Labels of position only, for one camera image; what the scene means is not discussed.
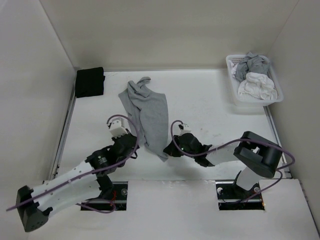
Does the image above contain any folded black tank top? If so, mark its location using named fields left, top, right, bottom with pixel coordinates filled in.
left=75, top=67, right=105, bottom=98

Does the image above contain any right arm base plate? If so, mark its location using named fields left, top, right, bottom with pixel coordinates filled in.
left=216, top=182, right=265, bottom=211

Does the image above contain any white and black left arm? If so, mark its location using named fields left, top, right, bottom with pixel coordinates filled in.
left=15, top=133, right=139, bottom=233

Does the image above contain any grey tank top in basket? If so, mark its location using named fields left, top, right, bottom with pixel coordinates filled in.
left=235, top=52, right=271, bottom=82

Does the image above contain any white plastic laundry basket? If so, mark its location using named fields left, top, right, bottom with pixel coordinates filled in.
left=225, top=52, right=284, bottom=107

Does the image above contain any white tank top in basket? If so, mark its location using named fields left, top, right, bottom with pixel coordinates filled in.
left=228, top=60, right=278, bottom=101

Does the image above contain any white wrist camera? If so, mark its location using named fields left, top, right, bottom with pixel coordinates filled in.
left=178, top=123, right=192, bottom=136
left=108, top=118, right=128, bottom=138

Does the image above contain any white front cover board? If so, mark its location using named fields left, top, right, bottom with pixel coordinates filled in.
left=29, top=179, right=319, bottom=240

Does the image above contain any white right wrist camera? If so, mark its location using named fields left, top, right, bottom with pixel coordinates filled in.
left=178, top=123, right=192, bottom=136

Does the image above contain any grey tank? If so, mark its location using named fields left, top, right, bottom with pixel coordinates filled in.
left=118, top=77, right=169, bottom=162
left=235, top=52, right=271, bottom=82

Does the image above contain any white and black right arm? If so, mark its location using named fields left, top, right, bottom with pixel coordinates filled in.
left=163, top=131, right=282, bottom=198

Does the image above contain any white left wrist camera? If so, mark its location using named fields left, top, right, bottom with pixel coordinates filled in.
left=108, top=118, right=128, bottom=138

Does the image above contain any aluminium table edge rail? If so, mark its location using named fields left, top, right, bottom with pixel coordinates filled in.
left=47, top=84, right=76, bottom=180

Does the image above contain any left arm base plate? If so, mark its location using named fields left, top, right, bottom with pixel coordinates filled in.
left=79, top=181, right=129, bottom=213

